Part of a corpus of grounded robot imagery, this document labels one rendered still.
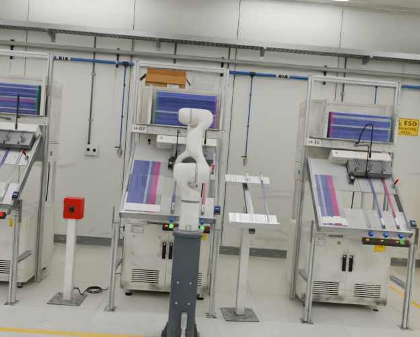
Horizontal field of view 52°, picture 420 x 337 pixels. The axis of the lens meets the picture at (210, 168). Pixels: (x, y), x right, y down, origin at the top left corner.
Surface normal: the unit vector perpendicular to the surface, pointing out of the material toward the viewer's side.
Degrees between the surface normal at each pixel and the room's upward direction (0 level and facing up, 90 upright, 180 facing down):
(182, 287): 90
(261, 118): 90
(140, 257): 90
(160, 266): 90
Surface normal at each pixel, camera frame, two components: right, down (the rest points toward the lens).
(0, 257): 0.03, 0.04
